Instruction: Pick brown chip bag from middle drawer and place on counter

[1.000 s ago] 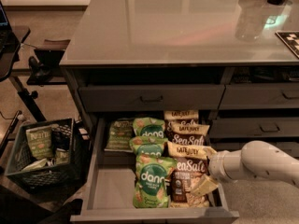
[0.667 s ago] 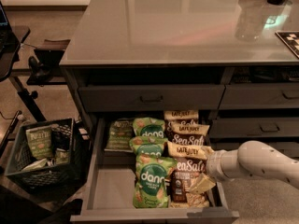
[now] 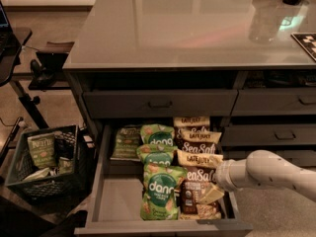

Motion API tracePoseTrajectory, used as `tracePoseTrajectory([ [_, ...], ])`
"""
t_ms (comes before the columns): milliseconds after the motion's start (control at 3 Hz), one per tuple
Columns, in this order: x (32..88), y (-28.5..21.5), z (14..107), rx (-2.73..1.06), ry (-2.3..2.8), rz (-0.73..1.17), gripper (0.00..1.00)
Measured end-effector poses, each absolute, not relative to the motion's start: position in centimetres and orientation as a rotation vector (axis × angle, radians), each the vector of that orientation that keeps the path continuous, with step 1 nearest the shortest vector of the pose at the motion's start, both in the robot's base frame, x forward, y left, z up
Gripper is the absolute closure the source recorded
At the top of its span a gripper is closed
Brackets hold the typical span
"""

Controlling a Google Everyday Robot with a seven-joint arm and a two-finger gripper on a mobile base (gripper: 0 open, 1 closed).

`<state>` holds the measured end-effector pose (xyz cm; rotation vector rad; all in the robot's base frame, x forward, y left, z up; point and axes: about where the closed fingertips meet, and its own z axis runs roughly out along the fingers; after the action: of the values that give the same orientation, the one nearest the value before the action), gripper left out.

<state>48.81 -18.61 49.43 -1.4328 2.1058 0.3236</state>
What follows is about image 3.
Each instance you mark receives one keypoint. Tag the brown sea salt chip bag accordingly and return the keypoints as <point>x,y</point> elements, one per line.
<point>190,124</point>
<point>199,141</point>
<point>199,175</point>

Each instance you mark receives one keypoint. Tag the middle green dang chip bag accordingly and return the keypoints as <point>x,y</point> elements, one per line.
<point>160,154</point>

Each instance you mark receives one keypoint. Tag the green kettle chip bag in crate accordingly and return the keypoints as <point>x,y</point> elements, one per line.
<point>41,148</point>

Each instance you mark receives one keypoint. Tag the grey middle right drawer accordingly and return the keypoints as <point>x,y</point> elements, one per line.
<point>269,135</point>

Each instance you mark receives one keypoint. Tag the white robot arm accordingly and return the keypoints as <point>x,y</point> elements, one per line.
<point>262,169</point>

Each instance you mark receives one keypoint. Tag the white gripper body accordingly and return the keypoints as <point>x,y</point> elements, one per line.
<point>224,179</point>

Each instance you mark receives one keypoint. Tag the black office chair base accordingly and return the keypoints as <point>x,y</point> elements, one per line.
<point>47,68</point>

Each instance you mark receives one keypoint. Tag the grey top left drawer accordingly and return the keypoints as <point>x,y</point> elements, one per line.
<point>159,103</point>

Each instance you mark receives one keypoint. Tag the green dang chip bag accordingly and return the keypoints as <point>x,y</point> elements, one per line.
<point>160,154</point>
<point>160,183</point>
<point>157,134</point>

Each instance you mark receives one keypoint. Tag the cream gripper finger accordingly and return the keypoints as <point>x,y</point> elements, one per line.
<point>211,194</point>
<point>216,161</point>

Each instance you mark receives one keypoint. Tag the dark plastic crate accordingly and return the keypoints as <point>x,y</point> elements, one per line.
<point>34,184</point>

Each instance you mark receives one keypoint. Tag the back green dang chip bag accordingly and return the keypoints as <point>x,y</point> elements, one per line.
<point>157,134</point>

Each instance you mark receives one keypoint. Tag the front green dang chip bag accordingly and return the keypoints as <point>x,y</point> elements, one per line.
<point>160,183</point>

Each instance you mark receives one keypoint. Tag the small green bag in crate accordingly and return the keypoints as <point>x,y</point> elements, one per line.
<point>65,165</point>

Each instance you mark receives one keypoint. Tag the grey top right drawer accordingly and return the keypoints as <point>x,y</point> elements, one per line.
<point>275,102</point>

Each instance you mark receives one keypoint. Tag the open grey middle drawer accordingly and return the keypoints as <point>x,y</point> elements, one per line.
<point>114,207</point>

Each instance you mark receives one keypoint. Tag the laptop on desk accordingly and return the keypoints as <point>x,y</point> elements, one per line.
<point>5,29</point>

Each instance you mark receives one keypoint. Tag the black white fiducial marker tag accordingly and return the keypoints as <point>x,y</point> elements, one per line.
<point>308,42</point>

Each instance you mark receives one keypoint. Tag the dark green chip bag in drawer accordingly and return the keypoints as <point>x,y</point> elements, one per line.
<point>126,142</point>

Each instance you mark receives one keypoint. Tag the grey counter cabinet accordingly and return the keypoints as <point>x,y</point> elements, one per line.
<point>193,44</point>

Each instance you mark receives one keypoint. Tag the black desk with stand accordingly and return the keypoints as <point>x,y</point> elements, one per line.
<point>9,60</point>

